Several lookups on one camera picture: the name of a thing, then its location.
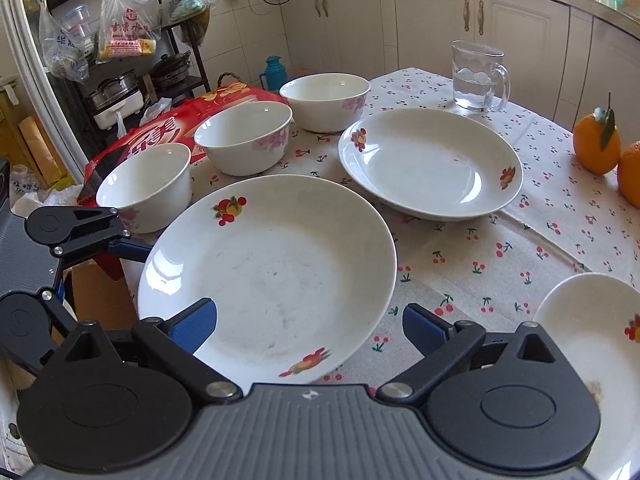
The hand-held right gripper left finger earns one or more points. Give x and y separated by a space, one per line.
194 326

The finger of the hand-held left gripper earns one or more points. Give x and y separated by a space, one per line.
57 310
132 251

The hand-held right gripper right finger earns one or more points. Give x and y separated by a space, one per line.
424 331

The white bowl pink flower print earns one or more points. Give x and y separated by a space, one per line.
150 180
240 150
320 110

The white plate fruit print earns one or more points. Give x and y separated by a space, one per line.
595 340
280 260
430 165

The brown cardboard box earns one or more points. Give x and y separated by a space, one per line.
100 295

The crumpled white plastic bag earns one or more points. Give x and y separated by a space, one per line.
30 200

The cherry print tablecloth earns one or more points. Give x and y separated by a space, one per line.
475 260

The brown paper package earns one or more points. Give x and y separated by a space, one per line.
37 150

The red printed carton box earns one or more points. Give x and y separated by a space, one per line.
165 130

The white small appliance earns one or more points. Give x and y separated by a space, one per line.
112 117

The steel steamer pot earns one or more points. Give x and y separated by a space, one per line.
112 87

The black cooking pot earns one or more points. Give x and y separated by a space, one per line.
170 67

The black metal shelf rack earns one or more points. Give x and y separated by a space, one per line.
172 40

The red print plastic bag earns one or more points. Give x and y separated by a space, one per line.
125 30

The teal thermos flask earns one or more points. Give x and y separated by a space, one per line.
272 72

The clear plastic food container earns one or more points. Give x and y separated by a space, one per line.
77 17

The orange with green leaf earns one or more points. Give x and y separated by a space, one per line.
590 145

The clear glass mug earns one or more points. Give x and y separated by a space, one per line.
472 85

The white kitchen cabinet unit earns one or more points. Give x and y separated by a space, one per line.
425 20

